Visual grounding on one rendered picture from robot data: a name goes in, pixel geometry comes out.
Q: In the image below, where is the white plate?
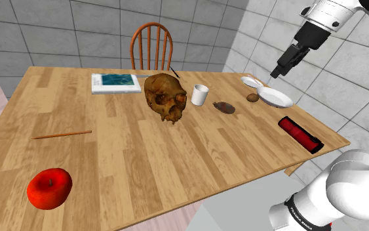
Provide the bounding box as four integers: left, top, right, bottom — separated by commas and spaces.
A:
256, 86, 294, 109

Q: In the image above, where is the small white dish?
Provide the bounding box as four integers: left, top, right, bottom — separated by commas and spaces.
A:
240, 75, 265, 89

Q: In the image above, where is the red and black cylinder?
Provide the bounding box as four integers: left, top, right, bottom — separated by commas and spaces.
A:
277, 115, 325, 156

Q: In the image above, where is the flat brown oval thing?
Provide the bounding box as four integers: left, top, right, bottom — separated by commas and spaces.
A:
212, 101, 237, 116

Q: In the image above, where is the white cup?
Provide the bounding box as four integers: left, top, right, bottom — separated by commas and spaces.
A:
191, 84, 210, 107

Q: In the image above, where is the brown skull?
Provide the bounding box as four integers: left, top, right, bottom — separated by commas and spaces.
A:
144, 72, 188, 125

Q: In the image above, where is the brown wooden chair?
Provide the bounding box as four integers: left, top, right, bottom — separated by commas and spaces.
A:
129, 22, 174, 72

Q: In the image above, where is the white book with blue picture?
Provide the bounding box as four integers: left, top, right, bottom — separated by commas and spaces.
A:
90, 73, 142, 95

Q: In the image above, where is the wooden table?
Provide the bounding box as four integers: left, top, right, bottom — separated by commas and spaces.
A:
0, 66, 351, 231

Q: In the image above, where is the orange pencil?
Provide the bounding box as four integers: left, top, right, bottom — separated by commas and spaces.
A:
31, 129, 93, 140

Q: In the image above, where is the red apple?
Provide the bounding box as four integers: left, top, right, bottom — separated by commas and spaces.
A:
26, 167, 73, 211

